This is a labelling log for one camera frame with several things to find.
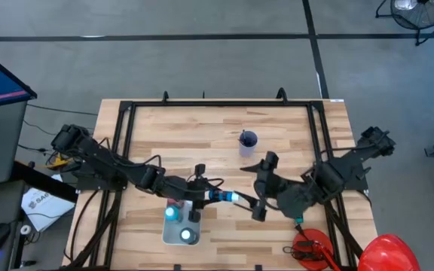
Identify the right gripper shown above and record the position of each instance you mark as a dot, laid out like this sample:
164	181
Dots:
268	188

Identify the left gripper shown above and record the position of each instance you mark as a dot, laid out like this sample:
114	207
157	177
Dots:
194	190

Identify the small light blue paint bottle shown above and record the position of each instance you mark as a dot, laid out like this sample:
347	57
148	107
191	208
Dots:
222	195

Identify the lavender plastic cup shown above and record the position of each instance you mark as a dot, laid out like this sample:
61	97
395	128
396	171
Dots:
247	150

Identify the red paint bottle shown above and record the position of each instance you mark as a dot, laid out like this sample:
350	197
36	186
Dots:
177	204

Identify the large turquoise paint bottle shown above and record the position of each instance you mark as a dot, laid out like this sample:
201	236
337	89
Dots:
171	214

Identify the large dark teal paint bottle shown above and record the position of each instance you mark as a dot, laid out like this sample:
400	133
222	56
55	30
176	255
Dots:
188	235

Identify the white plastic tray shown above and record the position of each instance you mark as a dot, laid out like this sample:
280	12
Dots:
172	235

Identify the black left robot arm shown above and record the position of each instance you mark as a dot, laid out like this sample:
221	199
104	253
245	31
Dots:
104	158

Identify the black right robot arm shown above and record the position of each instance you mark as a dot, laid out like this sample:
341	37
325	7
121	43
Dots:
334	177

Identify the white sticker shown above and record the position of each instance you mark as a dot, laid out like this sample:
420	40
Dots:
337	100

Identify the red hard hat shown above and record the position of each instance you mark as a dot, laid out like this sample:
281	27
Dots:
388	254

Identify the white paper sheet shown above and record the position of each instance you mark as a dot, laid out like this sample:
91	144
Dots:
43	207

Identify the white tape roll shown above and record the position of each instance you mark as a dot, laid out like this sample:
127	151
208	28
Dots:
26	229

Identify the black floor fan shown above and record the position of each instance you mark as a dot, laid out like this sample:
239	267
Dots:
424	15

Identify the black metal table frame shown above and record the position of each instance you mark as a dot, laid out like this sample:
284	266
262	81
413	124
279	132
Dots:
220	103

